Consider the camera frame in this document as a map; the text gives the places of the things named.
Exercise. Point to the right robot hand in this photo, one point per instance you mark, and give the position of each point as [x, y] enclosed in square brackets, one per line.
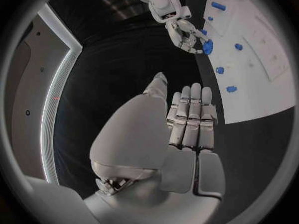
[181, 35]

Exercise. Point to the blue plug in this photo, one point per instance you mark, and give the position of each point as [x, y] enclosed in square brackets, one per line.
[231, 89]

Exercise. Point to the blue short cylinder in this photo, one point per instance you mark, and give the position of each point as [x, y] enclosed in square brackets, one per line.
[219, 70]

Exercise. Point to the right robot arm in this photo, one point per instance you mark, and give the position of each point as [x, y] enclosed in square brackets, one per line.
[161, 1]

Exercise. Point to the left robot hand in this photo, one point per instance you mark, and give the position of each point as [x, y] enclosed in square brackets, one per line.
[140, 134]

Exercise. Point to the blue gear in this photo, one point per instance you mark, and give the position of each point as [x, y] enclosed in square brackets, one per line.
[207, 47]

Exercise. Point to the white task board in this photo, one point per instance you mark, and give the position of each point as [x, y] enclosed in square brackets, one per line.
[247, 82]

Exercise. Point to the blue peg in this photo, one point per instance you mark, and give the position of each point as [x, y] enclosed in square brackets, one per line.
[204, 32]
[210, 18]
[238, 46]

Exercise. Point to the blue block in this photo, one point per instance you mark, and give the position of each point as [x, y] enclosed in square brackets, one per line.
[218, 6]

